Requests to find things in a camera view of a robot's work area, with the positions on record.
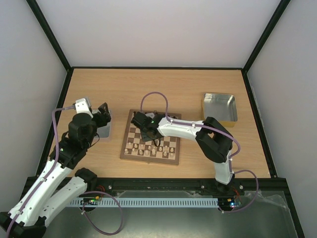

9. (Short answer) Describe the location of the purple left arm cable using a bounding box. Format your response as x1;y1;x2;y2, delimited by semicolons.
5;105;124;236

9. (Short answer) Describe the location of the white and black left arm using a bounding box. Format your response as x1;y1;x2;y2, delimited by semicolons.
0;98;111;238

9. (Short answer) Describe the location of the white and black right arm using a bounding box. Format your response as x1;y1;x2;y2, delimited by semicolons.
131;112;233;194

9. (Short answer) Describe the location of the yellow metal tin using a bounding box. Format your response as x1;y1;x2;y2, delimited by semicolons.
201;92;238;127

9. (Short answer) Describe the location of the silver embossed metal tray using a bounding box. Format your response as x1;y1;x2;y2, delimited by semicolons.
95;121;112;139

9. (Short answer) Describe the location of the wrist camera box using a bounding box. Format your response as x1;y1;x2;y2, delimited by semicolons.
75;98;93;117
145;113;155;119

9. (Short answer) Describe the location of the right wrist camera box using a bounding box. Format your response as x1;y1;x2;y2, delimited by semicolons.
145;113;155;119

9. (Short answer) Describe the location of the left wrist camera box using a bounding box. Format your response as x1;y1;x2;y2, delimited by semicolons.
75;98;93;117

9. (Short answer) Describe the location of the black aluminium frame rail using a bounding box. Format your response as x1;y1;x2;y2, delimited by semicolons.
24;176;289;199

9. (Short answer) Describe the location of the wooden chess board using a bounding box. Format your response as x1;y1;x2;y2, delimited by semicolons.
120;109;180;166

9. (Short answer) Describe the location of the light blue cable duct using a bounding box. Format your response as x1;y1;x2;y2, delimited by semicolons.
67;197;219;208

